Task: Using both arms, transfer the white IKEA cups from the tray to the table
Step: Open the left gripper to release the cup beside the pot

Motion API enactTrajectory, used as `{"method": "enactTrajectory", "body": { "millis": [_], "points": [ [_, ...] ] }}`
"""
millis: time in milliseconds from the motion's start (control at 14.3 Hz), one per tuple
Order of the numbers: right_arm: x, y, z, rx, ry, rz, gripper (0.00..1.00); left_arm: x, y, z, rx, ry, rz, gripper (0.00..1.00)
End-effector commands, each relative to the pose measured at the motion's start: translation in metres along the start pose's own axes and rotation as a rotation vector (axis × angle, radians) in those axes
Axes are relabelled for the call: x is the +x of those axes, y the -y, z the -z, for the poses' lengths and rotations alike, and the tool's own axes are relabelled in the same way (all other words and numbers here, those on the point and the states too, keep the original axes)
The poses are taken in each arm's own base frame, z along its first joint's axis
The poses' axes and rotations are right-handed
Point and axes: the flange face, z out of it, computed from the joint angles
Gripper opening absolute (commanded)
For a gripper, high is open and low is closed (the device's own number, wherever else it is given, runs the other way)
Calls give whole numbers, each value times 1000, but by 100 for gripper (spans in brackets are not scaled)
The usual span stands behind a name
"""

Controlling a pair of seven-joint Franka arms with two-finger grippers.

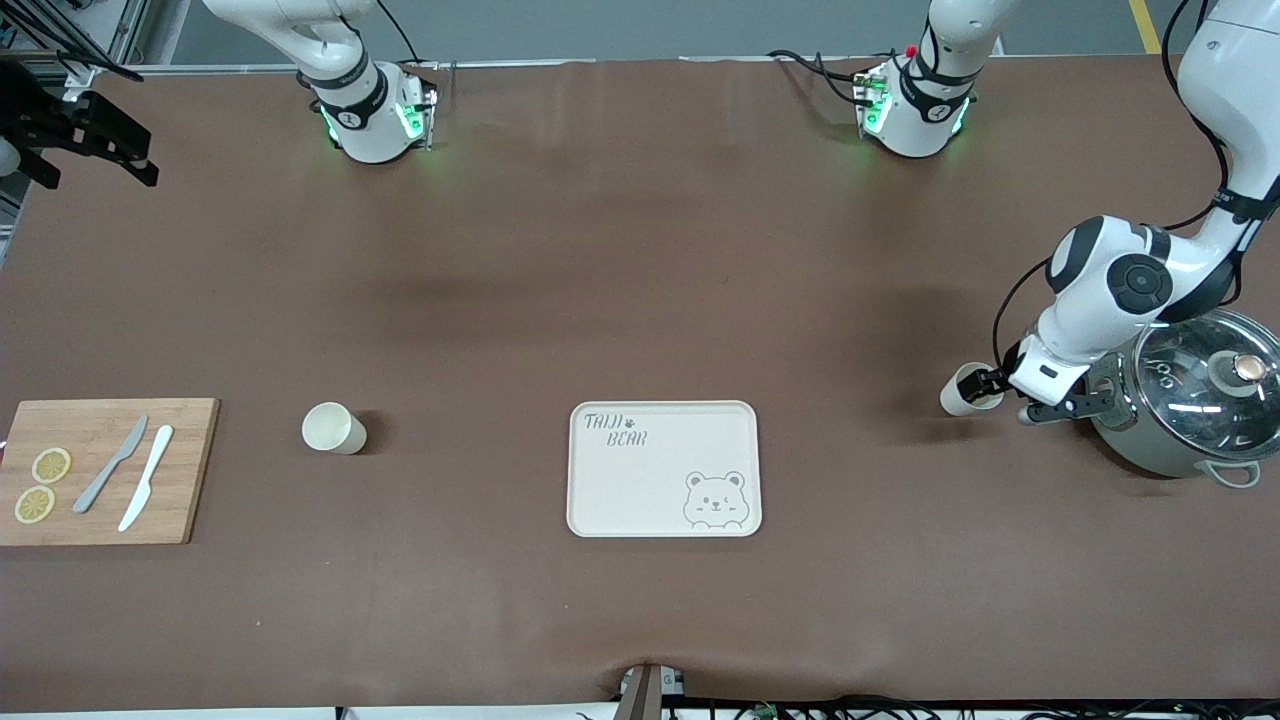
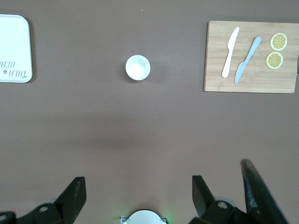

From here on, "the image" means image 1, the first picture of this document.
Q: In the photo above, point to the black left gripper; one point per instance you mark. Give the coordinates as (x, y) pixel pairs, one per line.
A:
(1001, 377)

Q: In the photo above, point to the cream bear print tray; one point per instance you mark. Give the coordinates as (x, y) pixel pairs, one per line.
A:
(650, 510)

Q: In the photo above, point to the white IKEA cup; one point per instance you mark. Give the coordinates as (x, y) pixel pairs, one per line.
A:
(955, 400)
(325, 428)

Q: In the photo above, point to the white plastic knife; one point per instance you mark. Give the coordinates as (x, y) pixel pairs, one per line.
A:
(140, 495)

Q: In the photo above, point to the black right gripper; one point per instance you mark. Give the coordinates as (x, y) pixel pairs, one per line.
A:
(42, 122)

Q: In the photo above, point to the brown table mat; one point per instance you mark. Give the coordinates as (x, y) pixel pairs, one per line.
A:
(300, 600)

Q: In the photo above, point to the grey plastic knife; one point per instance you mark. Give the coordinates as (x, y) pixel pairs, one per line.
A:
(92, 492)

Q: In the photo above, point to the grey-green cooking pot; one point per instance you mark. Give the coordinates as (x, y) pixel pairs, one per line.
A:
(1150, 455)

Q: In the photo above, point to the lemon slice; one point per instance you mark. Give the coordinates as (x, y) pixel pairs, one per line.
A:
(35, 505)
(51, 466)

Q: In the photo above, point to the aluminium frame profile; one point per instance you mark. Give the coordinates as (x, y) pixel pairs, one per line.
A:
(80, 75)

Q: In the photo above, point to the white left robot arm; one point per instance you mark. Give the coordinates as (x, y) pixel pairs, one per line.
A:
(1090, 300)

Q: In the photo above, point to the bamboo cutting board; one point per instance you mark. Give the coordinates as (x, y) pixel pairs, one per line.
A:
(185, 480)

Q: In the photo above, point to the glass pot lid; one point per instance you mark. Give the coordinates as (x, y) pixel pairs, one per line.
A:
(1200, 420)

